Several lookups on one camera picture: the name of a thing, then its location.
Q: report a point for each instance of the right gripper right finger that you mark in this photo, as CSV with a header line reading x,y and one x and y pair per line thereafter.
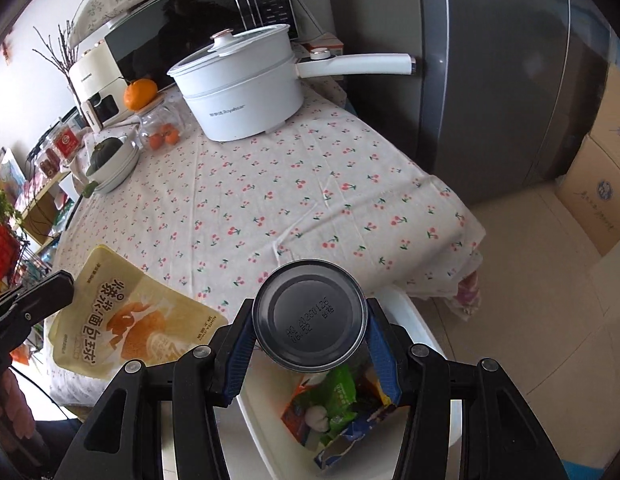
x,y
416,377

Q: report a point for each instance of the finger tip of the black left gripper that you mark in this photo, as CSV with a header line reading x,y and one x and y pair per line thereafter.
x,y
21,309

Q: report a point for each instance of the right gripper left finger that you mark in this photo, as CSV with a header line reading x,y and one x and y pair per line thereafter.
x,y
209,377

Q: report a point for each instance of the yellow bread snack pouch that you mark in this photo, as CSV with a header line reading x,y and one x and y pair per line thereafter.
x,y
120,314

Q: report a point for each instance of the white tissue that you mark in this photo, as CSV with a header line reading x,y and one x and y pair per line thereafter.
x,y
316,418

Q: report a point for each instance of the red drink can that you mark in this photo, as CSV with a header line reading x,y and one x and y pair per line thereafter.
x,y
310,316

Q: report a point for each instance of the green onion rings snack bag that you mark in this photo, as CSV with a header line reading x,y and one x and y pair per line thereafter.
x,y
337,392

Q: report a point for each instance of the blue milk carton box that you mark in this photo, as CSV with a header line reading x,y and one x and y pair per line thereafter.
x,y
334,448

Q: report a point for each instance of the white trash bin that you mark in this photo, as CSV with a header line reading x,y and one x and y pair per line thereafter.
x,y
266,392

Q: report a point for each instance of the person's left hand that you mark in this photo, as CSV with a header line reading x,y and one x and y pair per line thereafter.
x,y
14,406

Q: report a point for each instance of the torn orange cardboard box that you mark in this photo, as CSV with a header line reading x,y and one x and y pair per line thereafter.
x,y
370,399

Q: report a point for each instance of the cherry print tablecloth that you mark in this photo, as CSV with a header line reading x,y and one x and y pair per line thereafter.
x,y
213,220

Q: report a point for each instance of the stacked white dishes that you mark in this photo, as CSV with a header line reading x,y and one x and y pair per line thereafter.
x,y
117,169

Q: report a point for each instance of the red labelled glass jar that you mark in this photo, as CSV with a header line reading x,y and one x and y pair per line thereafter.
x,y
67,141

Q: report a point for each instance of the dark green pumpkin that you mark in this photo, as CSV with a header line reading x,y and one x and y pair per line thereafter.
x,y
102,152

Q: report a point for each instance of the small tangerine left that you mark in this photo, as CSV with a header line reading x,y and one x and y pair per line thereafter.
x,y
155,141

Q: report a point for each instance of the small tangerine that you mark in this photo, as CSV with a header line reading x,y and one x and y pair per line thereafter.
x,y
172,136
155,141

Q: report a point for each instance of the small tangerine right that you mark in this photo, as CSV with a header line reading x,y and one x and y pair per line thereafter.
x,y
172,136

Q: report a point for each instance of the glass teapot with lid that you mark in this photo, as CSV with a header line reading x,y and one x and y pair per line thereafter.
x,y
157,117

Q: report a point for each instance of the white air fryer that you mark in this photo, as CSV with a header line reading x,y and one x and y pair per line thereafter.
x,y
100,87

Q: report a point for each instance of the lower cardboard box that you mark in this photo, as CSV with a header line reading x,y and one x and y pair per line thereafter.
x,y
591,193

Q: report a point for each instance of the large orange on jar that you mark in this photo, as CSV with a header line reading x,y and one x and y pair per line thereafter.
x,y
139,93

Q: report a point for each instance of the white electric cooking pot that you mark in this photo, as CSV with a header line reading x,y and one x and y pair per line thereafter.
x,y
246,84

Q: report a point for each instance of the black microwave oven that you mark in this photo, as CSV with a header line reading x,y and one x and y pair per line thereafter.
x,y
157,34

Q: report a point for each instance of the upper cardboard box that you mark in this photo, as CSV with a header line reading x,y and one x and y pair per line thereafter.
x,y
606,129

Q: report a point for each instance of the dark grey refrigerator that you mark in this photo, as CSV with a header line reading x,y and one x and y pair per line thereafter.
x,y
504,90

